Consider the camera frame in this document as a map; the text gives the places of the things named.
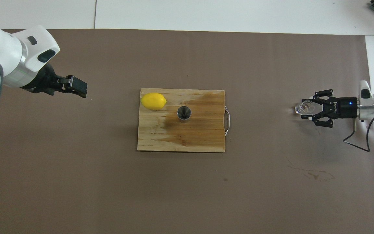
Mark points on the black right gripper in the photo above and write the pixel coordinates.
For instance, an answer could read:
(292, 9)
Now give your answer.
(341, 107)

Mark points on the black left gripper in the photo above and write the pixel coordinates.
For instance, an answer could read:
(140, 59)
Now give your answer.
(45, 79)

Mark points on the small clear glass cup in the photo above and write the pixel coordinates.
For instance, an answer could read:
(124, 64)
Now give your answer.
(304, 108)

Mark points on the steel double jigger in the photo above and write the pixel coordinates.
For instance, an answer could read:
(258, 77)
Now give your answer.
(184, 113)

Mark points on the yellow lemon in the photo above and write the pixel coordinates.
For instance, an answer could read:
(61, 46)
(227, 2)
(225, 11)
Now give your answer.
(154, 101)

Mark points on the brown paper table mat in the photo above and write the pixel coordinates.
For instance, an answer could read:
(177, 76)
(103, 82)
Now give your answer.
(109, 195)

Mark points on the wooden cutting board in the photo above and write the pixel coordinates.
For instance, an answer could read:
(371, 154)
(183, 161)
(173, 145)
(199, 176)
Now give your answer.
(200, 136)

